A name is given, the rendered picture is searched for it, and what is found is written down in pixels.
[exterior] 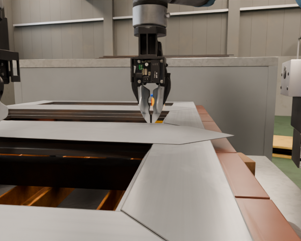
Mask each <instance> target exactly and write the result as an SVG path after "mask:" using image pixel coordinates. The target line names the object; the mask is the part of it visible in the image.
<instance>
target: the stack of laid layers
mask: <svg viewBox="0 0 301 241"><path fill-rule="evenodd" d="M40 105H124V106H138V103H121V102H50V103H44V104H40ZM168 113H169V111H161V114H160V116H159V118H158V119H157V120H158V121H163V122H162V123H134V122H81V121H61V122H76V123H106V124H142V125H172V124H167V123H164V121H165V119H166V117H167V115H168ZM10 118H22V119H79V120H135V121H145V119H144V117H143V115H142V113H141V111H140V110H30V109H8V116H7V117H6V118H5V119H10ZM5 119H4V120H5ZM45 122H55V121H45ZM152 145H153V144H152V143H128V142H91V141H68V140H47V139H26V138H5V137H0V153H1V154H30V155H59V156H88V157H116V158H143V160H142V161H141V163H140V165H139V167H138V169H137V171H136V173H135V175H134V177H133V179H132V181H131V182H130V184H129V186H128V188H127V190H126V192H125V194H124V196H123V197H122V199H121V201H120V203H119V205H118V207H117V209H116V210H115V211H121V210H120V209H121V207H122V205H123V203H124V201H125V199H126V197H127V195H128V193H129V191H130V189H131V187H132V185H133V183H134V181H135V179H136V177H137V175H138V173H139V171H140V169H141V167H142V165H143V163H144V161H145V159H146V157H147V155H148V153H149V151H150V149H151V147H152Z"/></svg>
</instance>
